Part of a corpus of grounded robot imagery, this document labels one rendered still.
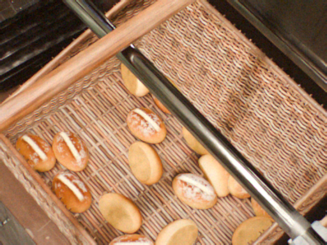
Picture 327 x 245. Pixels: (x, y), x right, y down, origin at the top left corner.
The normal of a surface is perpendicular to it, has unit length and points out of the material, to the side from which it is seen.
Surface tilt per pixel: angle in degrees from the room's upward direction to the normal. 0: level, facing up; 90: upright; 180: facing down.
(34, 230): 0
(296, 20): 70
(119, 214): 52
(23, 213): 0
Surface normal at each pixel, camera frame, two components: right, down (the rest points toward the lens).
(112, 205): -0.48, 0.20
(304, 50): -0.70, 0.34
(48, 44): 0.05, -0.51
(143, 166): -0.68, -0.05
